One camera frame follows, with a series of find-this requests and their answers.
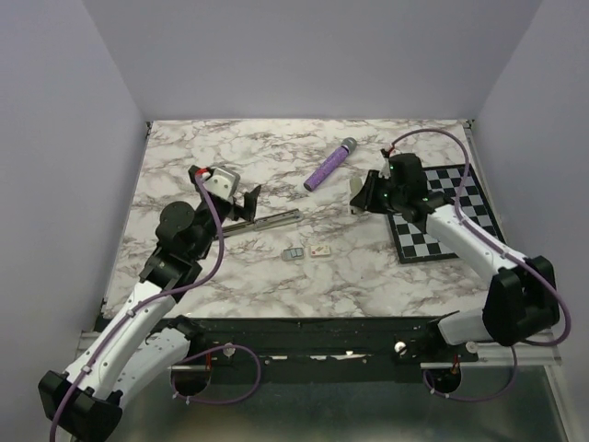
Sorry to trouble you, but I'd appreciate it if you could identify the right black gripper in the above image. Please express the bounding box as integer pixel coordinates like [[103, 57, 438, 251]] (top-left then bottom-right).
[[351, 169, 405, 215]]

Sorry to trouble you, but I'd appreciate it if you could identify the stapler metal base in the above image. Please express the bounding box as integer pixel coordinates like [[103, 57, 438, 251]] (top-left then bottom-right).
[[223, 209, 304, 238]]

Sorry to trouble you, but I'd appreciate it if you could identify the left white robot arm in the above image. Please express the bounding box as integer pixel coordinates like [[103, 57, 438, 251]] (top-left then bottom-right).
[[39, 166, 260, 441]]

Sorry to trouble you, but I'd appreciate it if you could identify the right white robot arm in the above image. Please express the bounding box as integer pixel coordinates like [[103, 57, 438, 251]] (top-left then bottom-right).
[[349, 154, 560, 361]]

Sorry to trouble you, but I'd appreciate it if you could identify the purple glitter microphone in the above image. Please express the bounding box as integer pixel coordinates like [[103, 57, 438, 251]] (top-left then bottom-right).
[[303, 137, 357, 192]]

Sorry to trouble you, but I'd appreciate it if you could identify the open staple tray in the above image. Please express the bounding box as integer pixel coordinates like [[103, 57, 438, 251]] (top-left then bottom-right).
[[282, 248, 305, 262]]

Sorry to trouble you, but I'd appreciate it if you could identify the black white checkerboard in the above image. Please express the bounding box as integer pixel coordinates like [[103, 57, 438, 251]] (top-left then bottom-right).
[[388, 163, 510, 264]]

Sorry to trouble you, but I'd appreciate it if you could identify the white staple box sleeve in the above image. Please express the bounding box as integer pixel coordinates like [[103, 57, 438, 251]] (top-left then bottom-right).
[[309, 244, 331, 258]]

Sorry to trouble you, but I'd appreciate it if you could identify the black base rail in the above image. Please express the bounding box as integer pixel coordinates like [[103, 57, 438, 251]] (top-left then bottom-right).
[[151, 315, 507, 386]]

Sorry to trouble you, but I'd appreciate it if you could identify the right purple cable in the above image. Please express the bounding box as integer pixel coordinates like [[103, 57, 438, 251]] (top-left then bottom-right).
[[388, 128, 574, 346]]

